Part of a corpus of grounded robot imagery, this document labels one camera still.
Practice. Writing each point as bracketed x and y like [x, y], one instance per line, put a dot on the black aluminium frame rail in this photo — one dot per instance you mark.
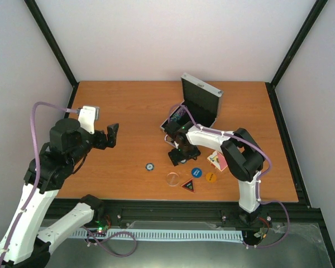
[225, 213]

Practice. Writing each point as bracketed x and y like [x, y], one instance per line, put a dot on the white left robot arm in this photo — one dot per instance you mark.
[24, 245]

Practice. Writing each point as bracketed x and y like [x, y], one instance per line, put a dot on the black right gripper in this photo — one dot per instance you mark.
[176, 158]

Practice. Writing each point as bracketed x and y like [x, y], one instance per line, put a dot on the pink playing card deck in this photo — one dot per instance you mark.
[217, 160]

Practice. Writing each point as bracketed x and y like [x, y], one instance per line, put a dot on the clear round disc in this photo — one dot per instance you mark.
[172, 179]

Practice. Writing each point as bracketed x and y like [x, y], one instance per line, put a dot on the white cable duct strip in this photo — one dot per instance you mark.
[165, 235]

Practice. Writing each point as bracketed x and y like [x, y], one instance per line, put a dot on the purple poker chip stack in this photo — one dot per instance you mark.
[177, 115]

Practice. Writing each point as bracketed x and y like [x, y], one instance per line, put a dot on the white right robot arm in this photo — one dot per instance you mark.
[244, 158]

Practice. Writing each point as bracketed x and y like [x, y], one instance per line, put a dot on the blue round token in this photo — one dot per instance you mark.
[196, 172]

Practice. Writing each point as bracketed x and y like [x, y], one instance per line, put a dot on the orange round token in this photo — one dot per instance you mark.
[211, 177]

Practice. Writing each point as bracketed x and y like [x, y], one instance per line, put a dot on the aluminium poker case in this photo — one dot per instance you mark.
[201, 101]

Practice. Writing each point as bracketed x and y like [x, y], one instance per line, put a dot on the black red triangle token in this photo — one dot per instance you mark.
[189, 185]

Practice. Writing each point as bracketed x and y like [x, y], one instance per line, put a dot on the blue white poker chip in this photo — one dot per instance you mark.
[149, 166]

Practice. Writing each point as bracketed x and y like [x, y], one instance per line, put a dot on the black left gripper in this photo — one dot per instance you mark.
[104, 142]

